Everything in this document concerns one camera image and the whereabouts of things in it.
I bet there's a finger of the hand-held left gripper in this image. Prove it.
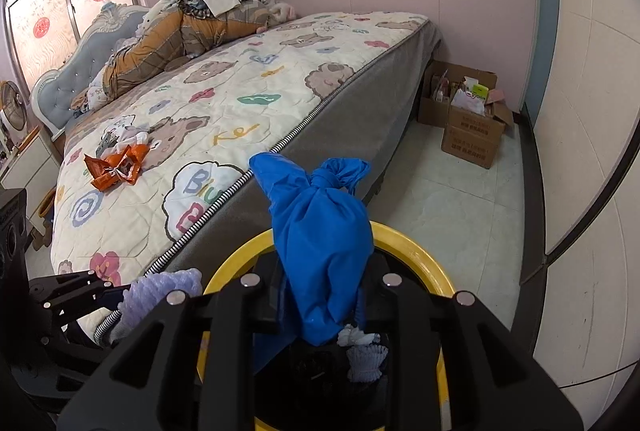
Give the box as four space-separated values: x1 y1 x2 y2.
27 271 126 317
40 308 123 362

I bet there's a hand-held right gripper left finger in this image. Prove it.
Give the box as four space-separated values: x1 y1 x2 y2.
57 275 297 431

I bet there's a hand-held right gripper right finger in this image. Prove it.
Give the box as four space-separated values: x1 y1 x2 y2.
357 273 585 431

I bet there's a white tissue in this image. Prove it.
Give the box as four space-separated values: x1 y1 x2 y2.
337 326 381 347

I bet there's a yellow rimmed black trash bin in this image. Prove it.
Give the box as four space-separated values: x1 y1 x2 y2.
197 221 456 431

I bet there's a blue plastic bag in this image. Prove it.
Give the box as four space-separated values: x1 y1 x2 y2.
249 152 375 346

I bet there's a lavender foam fruit net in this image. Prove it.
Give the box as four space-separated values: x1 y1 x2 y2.
122 268 203 332

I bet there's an orange snack wrapper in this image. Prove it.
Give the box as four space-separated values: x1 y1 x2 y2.
84 143 151 192

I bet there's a pink grey cloth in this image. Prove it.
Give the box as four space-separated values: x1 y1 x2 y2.
97 121 133 156

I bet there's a dark bin with orange rim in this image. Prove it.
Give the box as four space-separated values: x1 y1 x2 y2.
37 188 58 224

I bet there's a white nightstand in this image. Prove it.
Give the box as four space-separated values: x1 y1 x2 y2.
0 133 63 222

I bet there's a standing fan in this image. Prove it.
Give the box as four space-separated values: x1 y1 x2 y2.
0 81 28 146

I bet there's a blue tufted headboard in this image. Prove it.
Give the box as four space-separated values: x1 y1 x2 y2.
30 3 151 136

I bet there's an open cardboard box with items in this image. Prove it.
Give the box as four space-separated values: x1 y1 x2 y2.
417 61 498 129

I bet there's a bed with bear quilt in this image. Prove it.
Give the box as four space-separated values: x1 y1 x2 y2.
50 12 431 347

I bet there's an orange brown folded quilt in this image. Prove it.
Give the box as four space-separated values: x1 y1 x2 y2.
70 3 273 99

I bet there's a pink white plush toy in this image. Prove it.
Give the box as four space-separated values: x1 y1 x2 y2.
270 2 297 29

